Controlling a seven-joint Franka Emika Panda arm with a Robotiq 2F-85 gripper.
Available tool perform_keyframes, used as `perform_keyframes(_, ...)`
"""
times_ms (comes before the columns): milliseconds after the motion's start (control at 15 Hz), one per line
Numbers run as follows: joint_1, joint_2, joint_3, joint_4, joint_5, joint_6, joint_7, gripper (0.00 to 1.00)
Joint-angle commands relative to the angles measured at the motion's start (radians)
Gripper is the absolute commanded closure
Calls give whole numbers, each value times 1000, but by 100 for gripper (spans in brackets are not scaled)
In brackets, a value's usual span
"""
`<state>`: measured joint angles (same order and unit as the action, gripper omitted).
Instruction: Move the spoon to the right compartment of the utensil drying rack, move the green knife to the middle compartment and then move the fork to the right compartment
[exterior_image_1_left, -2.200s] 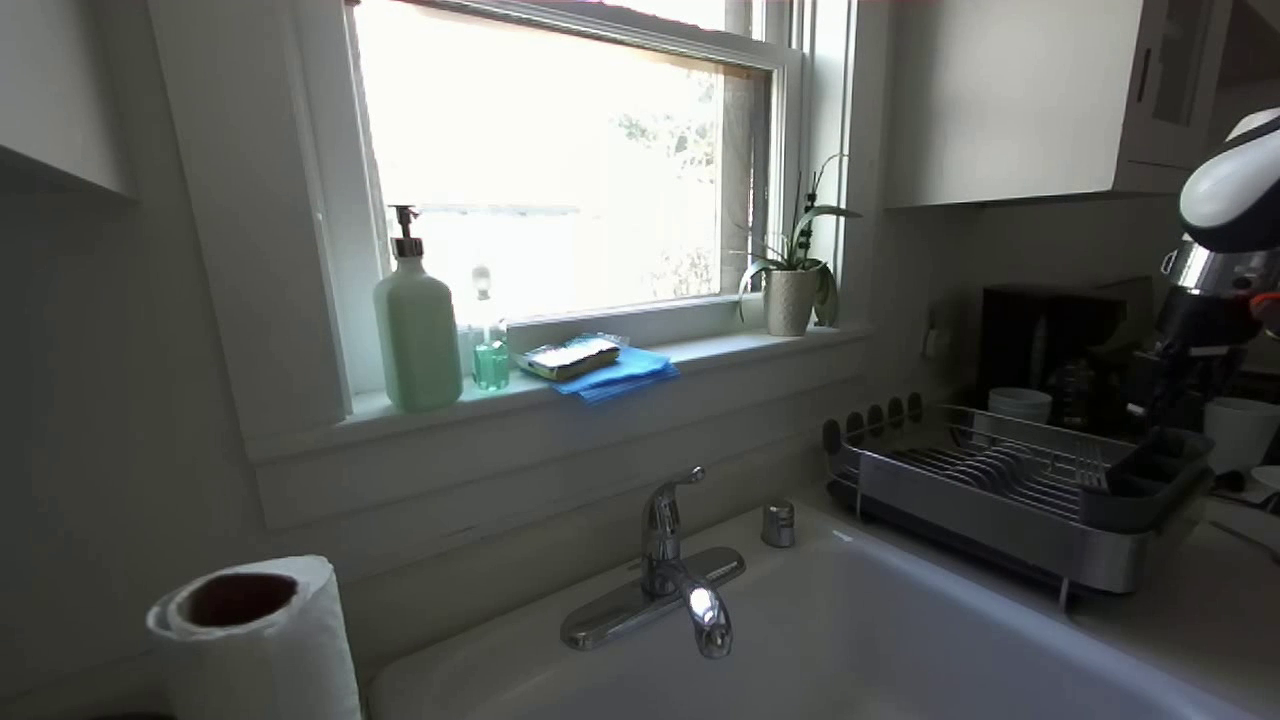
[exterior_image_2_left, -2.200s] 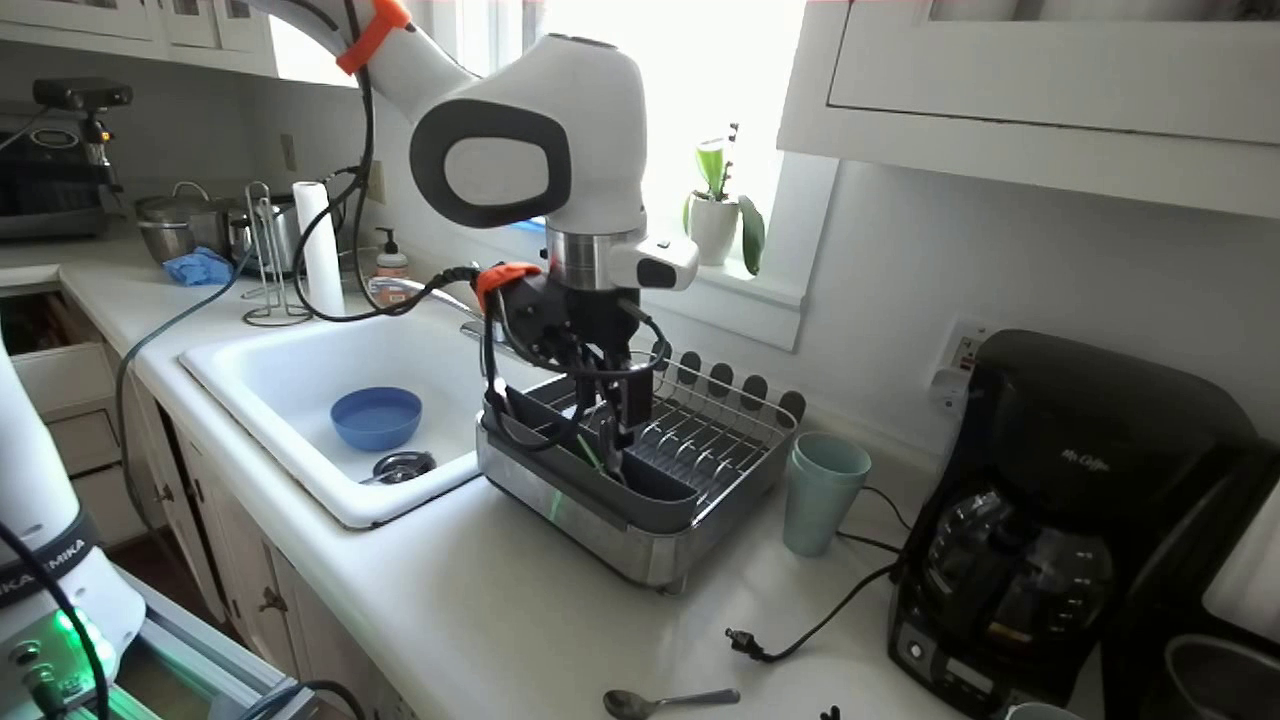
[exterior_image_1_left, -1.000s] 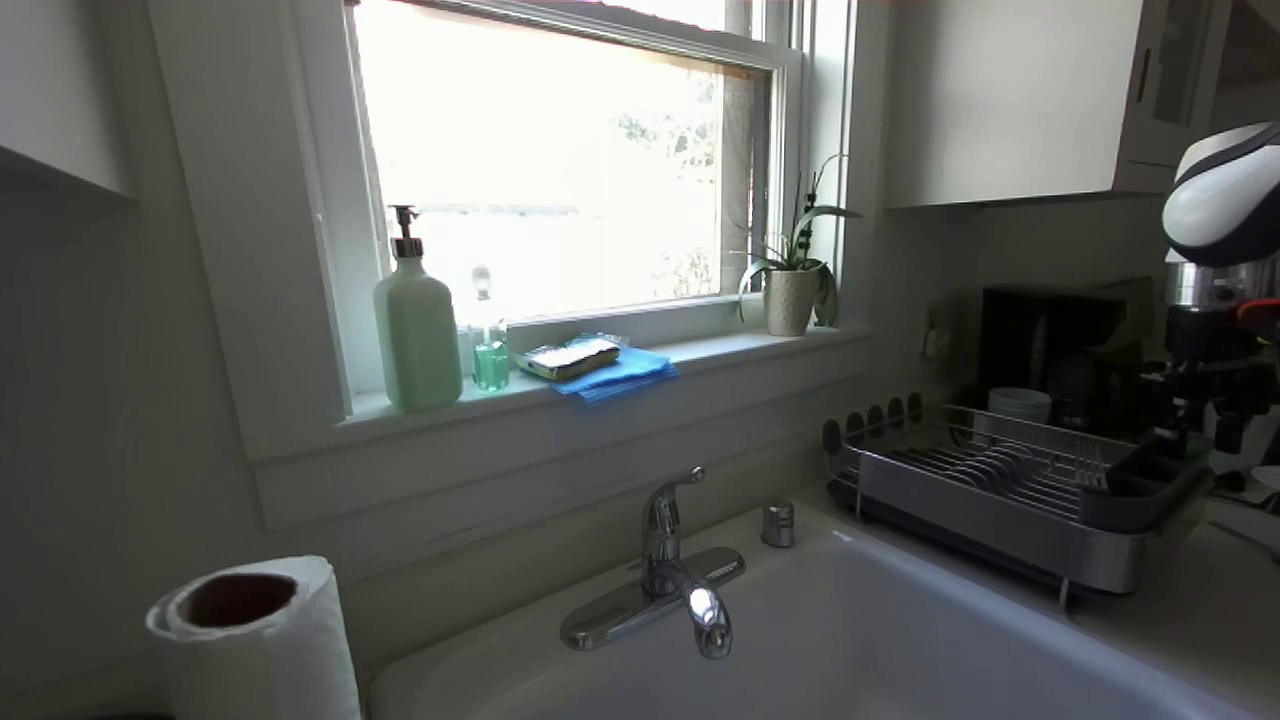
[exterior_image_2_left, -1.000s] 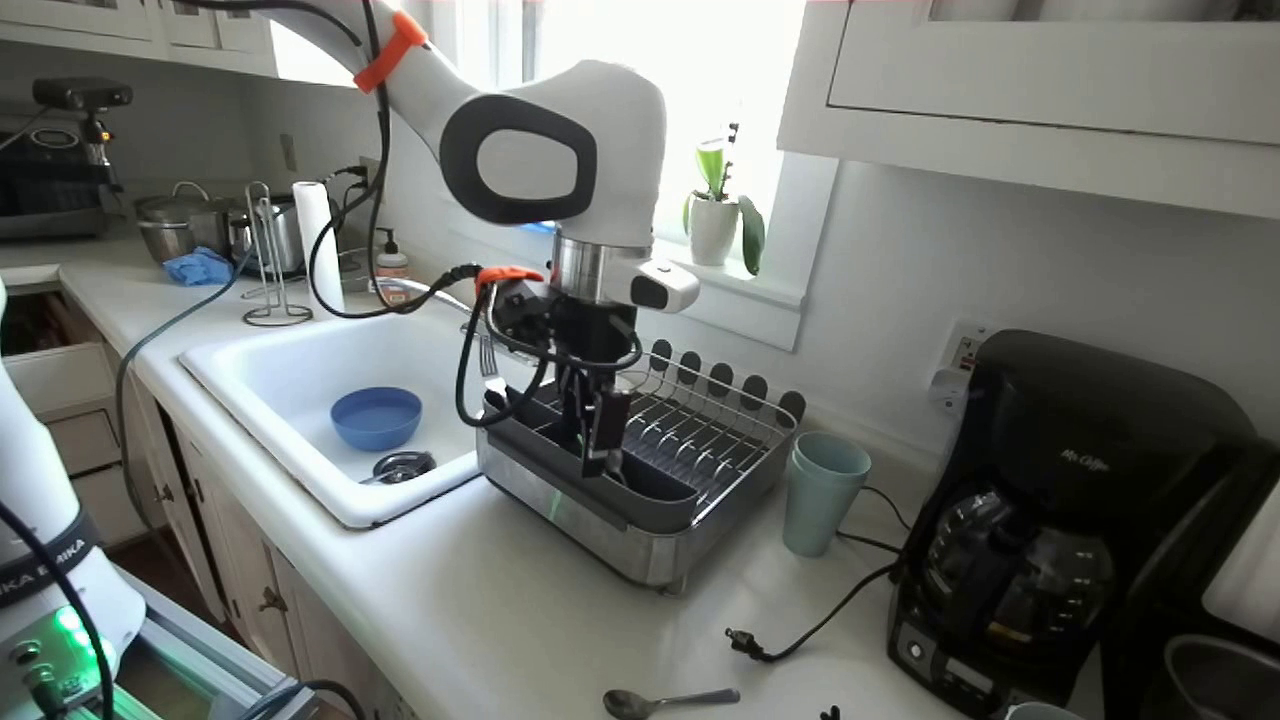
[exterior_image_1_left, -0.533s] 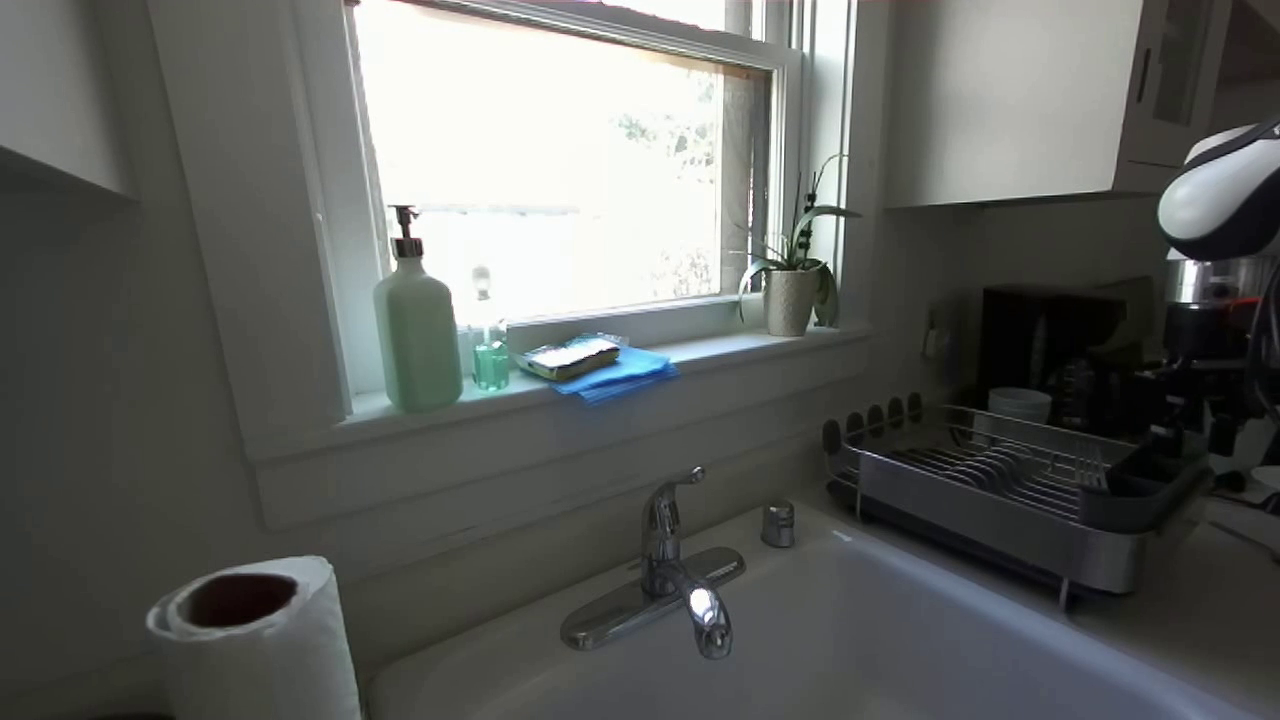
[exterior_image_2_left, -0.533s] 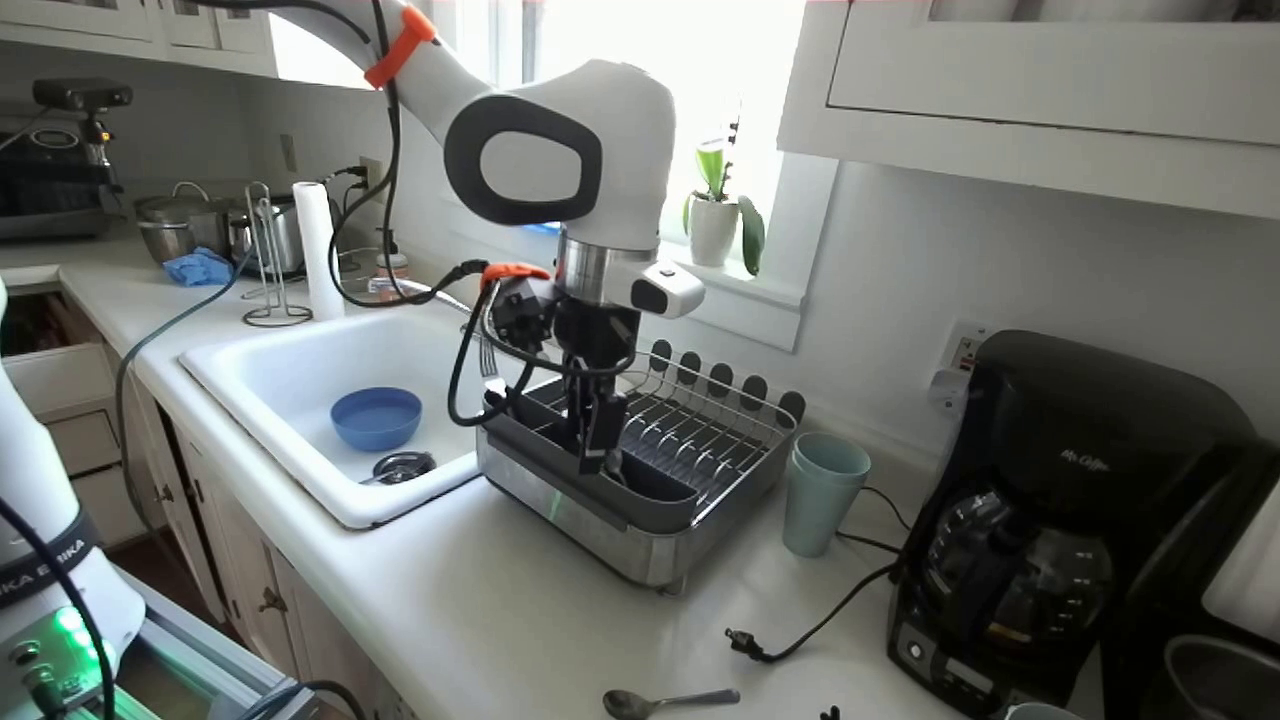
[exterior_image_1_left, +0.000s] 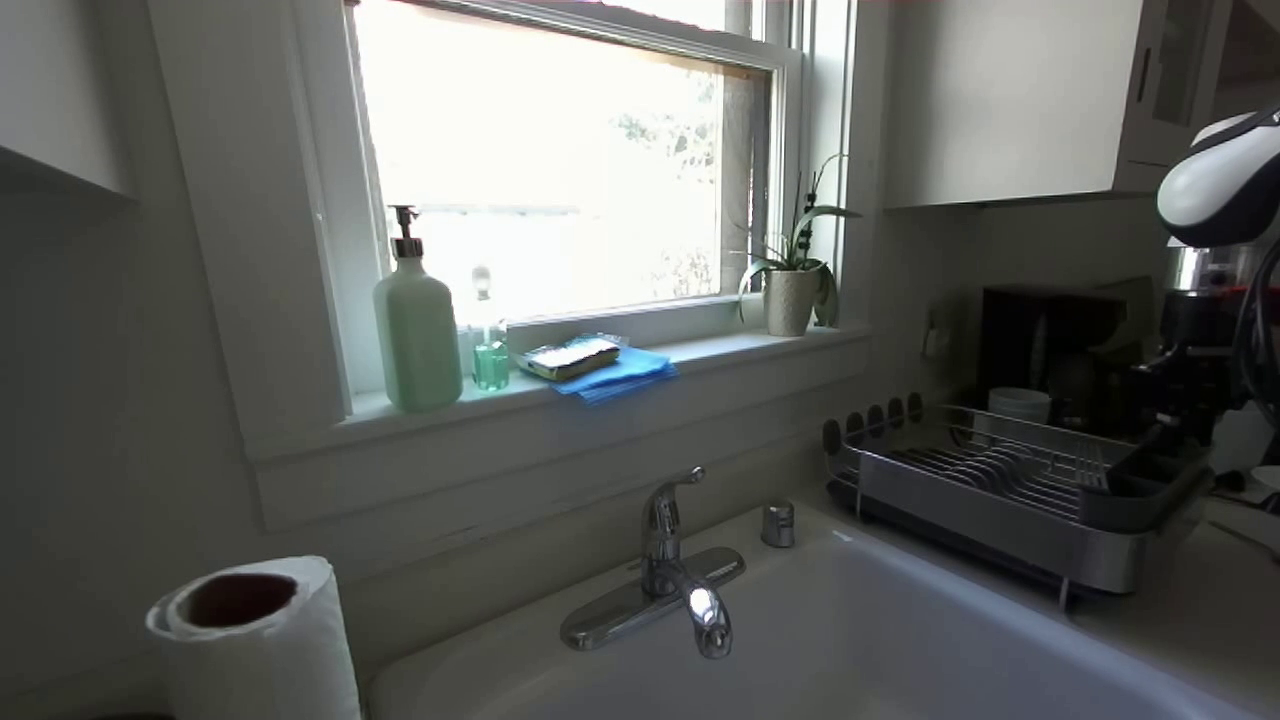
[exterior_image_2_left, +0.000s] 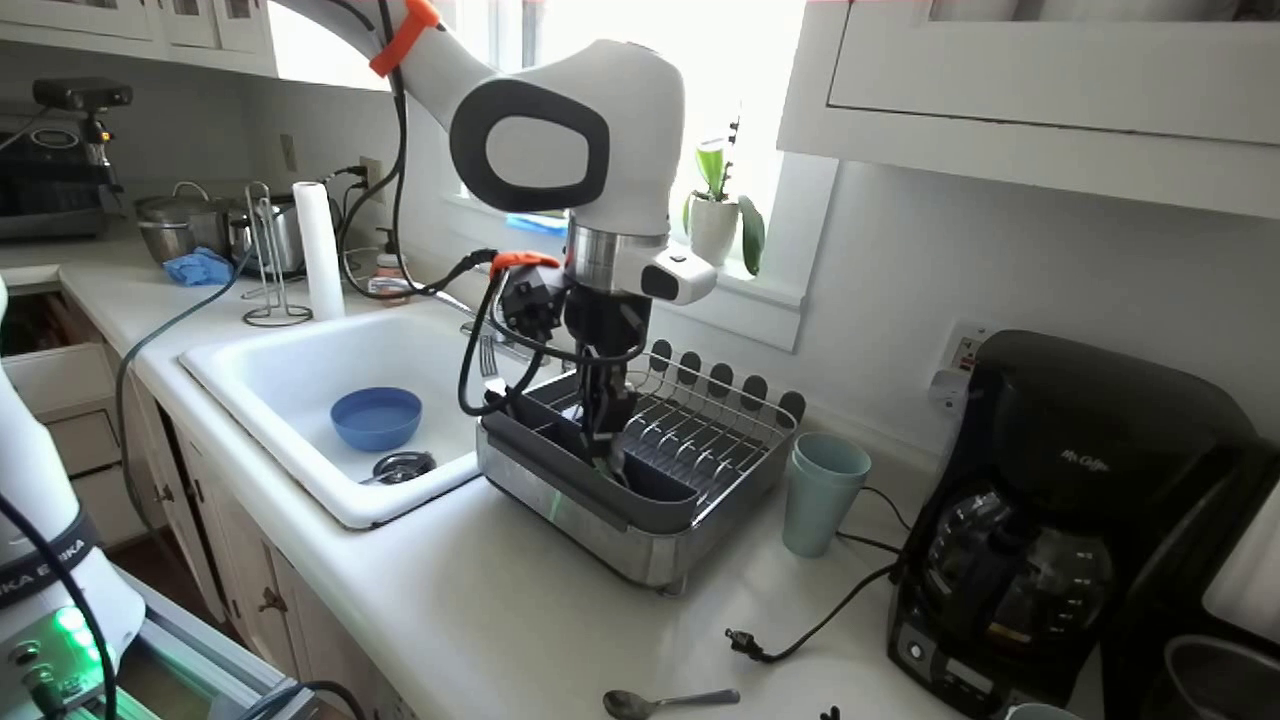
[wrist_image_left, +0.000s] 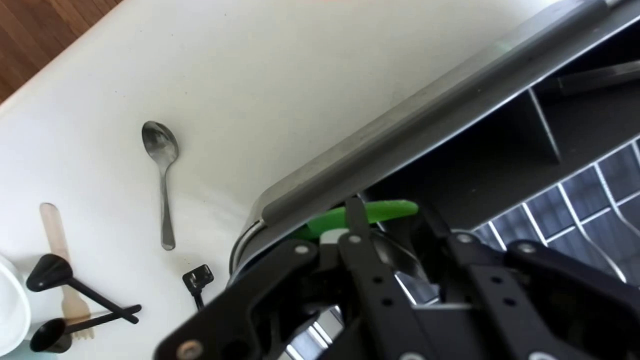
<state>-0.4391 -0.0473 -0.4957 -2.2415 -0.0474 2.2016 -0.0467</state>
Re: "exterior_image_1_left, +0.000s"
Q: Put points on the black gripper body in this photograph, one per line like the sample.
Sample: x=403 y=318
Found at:
x=1200 y=346

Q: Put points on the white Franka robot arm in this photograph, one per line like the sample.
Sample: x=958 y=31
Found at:
x=1223 y=174

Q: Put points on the grey utensil holder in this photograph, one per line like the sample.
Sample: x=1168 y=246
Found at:
x=1154 y=500

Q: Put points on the steel dish drying rack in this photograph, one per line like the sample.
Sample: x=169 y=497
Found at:
x=986 y=512

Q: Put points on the white bowl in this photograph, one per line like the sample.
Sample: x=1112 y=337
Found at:
x=1243 y=439

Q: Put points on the black coffee maker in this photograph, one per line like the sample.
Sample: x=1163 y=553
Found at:
x=1040 y=341

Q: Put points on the mint green cup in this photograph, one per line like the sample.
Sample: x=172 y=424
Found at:
x=1022 y=403

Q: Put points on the white upper cabinet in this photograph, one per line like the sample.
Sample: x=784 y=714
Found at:
x=1012 y=92
x=54 y=81

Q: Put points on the potted plant in white pot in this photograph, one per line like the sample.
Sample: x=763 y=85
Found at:
x=788 y=303

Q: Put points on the white kitchen sink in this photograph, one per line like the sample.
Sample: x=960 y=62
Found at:
x=864 y=641

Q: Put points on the chrome sink sprayer cap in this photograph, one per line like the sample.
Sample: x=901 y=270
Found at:
x=779 y=527

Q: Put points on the chrome faucet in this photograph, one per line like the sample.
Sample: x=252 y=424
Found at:
x=660 y=545

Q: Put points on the sponge in dish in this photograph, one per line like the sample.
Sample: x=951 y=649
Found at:
x=568 y=358

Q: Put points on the small teal bottle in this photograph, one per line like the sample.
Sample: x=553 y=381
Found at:
x=493 y=360

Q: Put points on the green soap pump bottle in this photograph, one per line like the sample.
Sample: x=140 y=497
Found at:
x=418 y=341

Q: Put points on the white paper towel roll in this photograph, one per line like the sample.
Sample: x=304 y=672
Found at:
x=267 y=655

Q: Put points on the wall outlet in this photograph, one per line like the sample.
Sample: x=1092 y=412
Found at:
x=943 y=330

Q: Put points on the white window frame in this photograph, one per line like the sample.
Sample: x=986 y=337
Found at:
x=321 y=201

